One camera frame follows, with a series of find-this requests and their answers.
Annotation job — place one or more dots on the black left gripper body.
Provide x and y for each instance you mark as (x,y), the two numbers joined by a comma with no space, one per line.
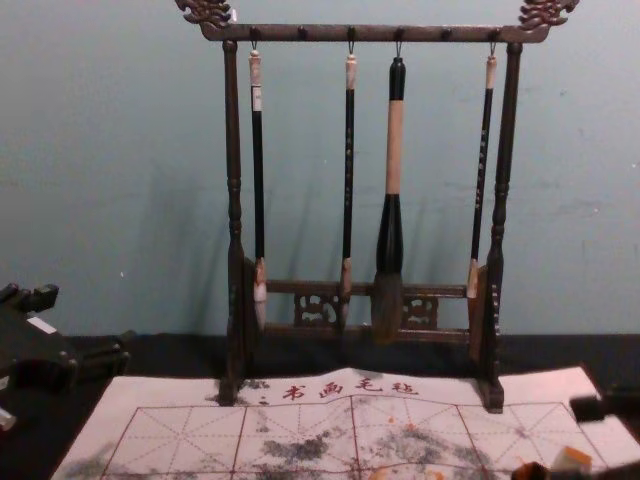
(35,350)

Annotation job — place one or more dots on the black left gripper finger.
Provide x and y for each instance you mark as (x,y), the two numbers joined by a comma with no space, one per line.
(44,297)
(107,355)

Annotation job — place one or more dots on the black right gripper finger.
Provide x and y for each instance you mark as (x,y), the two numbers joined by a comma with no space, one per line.
(620,474)
(586,410)

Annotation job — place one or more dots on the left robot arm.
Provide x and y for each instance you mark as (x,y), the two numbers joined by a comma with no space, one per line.
(5,419)

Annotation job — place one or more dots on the orange and white small block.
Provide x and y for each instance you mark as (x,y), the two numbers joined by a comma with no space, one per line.
(576,459)

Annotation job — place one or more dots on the black table cloth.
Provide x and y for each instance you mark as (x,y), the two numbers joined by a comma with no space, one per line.
(170,355)

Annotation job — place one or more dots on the black dish with orange rim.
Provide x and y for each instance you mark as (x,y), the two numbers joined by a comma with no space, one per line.
(534,472)

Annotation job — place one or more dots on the white felt mat, red grid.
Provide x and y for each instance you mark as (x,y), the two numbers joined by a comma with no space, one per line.
(310,420)

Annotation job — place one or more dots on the black brush with labelled white cap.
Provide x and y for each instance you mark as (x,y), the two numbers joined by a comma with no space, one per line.
(258,175)

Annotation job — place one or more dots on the slim black brush, white cap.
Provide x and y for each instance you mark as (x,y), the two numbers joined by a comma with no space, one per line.
(482,150)

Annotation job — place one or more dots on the thin black brush, white cap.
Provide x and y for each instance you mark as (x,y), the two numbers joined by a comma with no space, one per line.
(349,150)

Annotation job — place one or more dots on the large black and cream brush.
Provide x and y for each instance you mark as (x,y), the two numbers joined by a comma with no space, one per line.
(394,150)

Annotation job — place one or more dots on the dark carved wooden brush rack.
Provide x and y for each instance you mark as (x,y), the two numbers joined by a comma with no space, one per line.
(360,34)

